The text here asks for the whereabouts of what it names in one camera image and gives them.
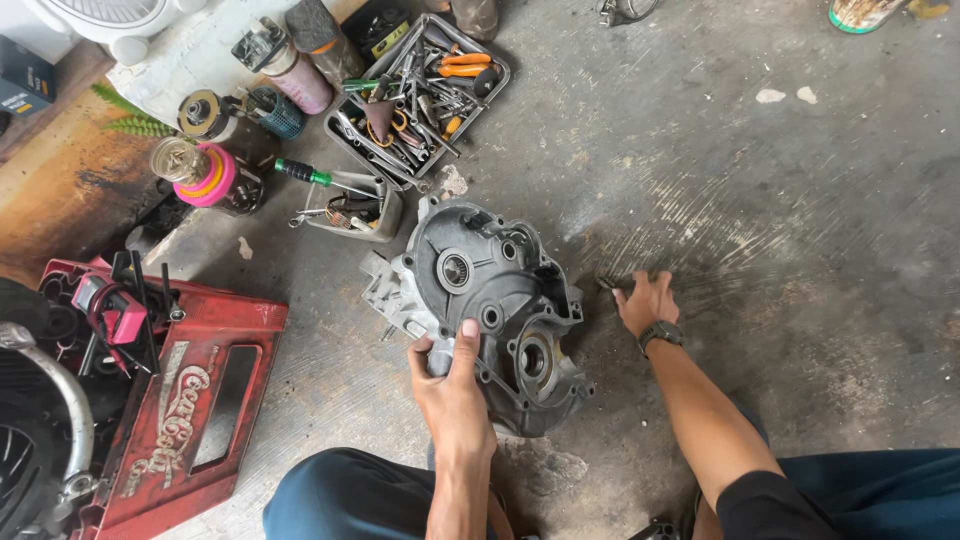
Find person's blue trousers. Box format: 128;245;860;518
261;447;960;540

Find grey metal engine crankcase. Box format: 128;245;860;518
359;195;597;439

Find black box with yellow label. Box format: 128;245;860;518
340;0;413;63

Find red plastic bottle crate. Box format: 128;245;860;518
37;258;291;540

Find black wrist watch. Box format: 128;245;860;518
636;320;686;359

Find person's black sleeve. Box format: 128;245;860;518
715;468;844;540

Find jar with pink rings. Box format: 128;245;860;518
147;136;267;219

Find small grey parts tray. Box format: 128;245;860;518
288;171;405;244

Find person's right hand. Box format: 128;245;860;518
612;270;681;339

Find pink spray can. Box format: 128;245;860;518
230;16;336;117

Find teal mesh basket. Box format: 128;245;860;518
246;85;307;142

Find dark jar with metal lid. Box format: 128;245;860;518
177;89;283;168

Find green fern leaves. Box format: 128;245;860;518
90;81;179;141

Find red multimeter with leads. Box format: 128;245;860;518
70;270;150;348

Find grey cylinder with orange band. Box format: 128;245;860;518
284;0;367;89

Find black sandal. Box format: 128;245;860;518
628;516;685;540

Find green-handled screwdriver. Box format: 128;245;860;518
273;157;378;199

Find metal wire part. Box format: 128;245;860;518
595;0;662;29

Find person's left hand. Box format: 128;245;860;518
408;318;500;461

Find grey tray of hand tools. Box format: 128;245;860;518
323;12;513;193

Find black cardboard box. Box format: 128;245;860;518
0;33;58;118

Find white fan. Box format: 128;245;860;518
21;0;209;68

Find green-rimmed paint can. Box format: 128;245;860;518
828;0;910;36

